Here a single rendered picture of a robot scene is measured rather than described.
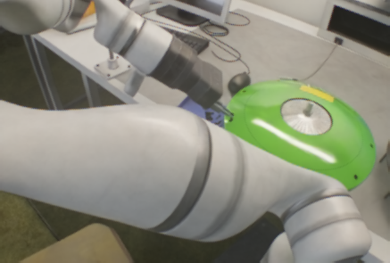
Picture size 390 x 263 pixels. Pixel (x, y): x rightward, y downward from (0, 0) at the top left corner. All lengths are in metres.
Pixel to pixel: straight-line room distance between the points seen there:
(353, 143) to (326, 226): 0.27
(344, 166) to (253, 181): 0.34
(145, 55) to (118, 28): 0.06
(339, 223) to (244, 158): 0.16
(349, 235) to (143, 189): 0.23
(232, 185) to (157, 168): 0.05
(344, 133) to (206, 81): 0.28
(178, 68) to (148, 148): 0.29
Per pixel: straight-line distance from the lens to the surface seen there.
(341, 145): 0.55
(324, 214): 0.34
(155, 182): 0.17
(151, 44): 0.43
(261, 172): 0.22
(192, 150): 0.18
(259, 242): 0.66
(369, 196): 0.75
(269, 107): 0.57
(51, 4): 0.32
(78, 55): 1.10
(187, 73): 0.45
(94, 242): 0.93
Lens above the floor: 1.45
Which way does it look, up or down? 43 degrees down
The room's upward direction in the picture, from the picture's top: 3 degrees clockwise
